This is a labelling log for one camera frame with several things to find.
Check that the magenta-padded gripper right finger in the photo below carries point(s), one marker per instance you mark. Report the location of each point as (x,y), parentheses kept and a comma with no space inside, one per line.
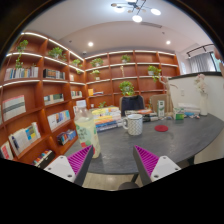
(160,166)

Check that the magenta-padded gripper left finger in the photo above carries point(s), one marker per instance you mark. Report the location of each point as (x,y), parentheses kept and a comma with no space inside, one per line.
(63,166)

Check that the clear yellow drink bottle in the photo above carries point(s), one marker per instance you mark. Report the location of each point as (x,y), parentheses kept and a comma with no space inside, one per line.
(86,130)

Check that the flat round red coaster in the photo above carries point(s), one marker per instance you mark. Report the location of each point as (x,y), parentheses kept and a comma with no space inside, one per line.
(161,128)

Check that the white triangle-patterned mug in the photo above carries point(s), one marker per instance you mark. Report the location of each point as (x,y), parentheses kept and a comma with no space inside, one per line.
(135,125)

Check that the stack of dark books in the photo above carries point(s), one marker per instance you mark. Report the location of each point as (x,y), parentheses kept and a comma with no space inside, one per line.
(148,116)

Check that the small green and white box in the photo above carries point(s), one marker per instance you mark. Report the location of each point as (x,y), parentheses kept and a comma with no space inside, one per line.
(179,114)

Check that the tall green and white carton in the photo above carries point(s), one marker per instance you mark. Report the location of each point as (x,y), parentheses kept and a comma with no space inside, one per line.
(161,110)

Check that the stack of colourful books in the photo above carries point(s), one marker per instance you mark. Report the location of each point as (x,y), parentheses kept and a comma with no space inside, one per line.
(106,120)

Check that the stack of white books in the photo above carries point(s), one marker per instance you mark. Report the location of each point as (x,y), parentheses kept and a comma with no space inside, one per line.
(189,108)

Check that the tan chair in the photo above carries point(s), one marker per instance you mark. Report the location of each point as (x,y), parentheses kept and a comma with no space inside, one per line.
(156,100)

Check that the dark office chair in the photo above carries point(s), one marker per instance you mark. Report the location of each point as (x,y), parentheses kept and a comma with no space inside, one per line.
(132,104)

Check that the wooden artist mannequin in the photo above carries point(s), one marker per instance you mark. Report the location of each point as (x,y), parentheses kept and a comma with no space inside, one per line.
(169,96)

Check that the orange wooden shelf unit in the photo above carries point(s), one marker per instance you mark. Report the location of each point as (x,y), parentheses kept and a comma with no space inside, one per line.
(36,100)

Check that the white vase with flowers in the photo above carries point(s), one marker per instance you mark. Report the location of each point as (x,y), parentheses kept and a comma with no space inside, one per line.
(203,103)

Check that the grey curtain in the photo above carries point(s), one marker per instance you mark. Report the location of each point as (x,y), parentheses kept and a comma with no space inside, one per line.
(201,62)

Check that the window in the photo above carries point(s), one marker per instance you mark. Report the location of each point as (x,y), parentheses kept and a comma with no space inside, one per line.
(216,61)

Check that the round recessed ceiling light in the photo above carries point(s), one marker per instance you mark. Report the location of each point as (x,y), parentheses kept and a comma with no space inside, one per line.
(90,44)
(168,42)

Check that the black ceiling track light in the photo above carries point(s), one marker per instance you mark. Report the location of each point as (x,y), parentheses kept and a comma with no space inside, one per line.
(200,48)

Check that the ceiling air vent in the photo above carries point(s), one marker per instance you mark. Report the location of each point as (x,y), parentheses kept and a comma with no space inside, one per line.
(151,25)

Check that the branching ceiling lamp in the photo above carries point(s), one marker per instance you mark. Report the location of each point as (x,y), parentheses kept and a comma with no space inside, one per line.
(136,10)

